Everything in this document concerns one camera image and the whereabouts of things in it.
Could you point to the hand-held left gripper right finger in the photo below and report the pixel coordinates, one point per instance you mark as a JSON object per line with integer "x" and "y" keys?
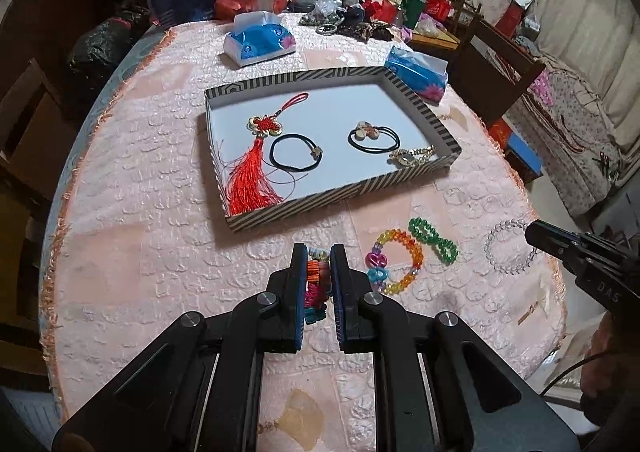
{"x": 339, "y": 292}

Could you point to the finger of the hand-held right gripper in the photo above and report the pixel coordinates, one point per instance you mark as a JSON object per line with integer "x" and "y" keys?
{"x": 550, "y": 237}

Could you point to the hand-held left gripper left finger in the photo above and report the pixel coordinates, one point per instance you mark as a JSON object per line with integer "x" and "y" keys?
{"x": 299, "y": 292}

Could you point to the red tassel knot ornament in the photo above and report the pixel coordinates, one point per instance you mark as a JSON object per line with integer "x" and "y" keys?
{"x": 252, "y": 171}

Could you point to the striped cardboard tray box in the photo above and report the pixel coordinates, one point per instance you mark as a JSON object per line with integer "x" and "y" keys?
{"x": 330, "y": 156}

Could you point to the person's right hand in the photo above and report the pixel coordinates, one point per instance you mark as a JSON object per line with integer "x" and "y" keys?
{"x": 612, "y": 372}

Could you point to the red and blue box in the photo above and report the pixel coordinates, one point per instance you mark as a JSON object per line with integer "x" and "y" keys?
{"x": 520, "y": 154}

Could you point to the floral covered sofa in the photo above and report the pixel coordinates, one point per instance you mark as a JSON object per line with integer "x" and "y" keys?
{"x": 580, "y": 131}

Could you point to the dark wooden chair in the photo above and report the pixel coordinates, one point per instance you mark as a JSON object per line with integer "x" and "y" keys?
{"x": 500, "y": 66}

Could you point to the blue tissue pack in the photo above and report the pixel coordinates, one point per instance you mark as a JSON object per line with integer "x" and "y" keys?
{"x": 260, "y": 39}
{"x": 415, "y": 74}

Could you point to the green bag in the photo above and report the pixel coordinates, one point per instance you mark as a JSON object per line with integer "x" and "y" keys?
{"x": 413, "y": 11}

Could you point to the pile of hair accessories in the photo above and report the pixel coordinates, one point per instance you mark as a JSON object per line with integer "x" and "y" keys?
{"x": 350, "y": 24}

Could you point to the black plastic bag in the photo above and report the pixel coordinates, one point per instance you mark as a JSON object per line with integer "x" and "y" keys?
{"x": 102, "y": 49}

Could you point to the brown wooden chair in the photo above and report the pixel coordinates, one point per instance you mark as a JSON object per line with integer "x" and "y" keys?
{"x": 30, "y": 131}

